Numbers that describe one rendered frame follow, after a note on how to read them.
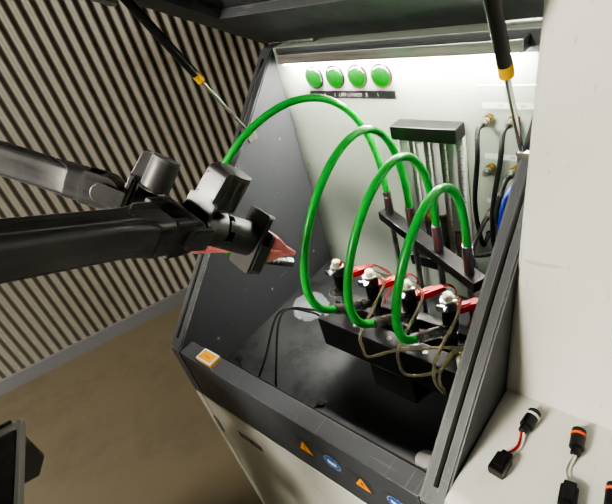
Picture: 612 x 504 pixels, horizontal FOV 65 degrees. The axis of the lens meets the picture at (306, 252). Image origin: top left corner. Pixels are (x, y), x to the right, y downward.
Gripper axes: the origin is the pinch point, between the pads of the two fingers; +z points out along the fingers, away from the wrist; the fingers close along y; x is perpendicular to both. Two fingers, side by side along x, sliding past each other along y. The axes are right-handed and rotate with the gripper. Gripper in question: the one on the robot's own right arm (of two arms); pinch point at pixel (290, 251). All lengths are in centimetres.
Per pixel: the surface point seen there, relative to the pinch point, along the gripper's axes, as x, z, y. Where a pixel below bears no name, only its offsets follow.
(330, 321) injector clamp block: 2.6, 19.8, -12.5
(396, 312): -25.0, 1.9, 0.7
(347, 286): -17.3, -1.3, 0.7
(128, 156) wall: 184, 28, -13
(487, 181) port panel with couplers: -9.1, 31.6, 26.6
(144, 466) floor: 92, 49, -124
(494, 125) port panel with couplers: -10.8, 23.4, 35.2
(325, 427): -15.0, 11.1, -25.6
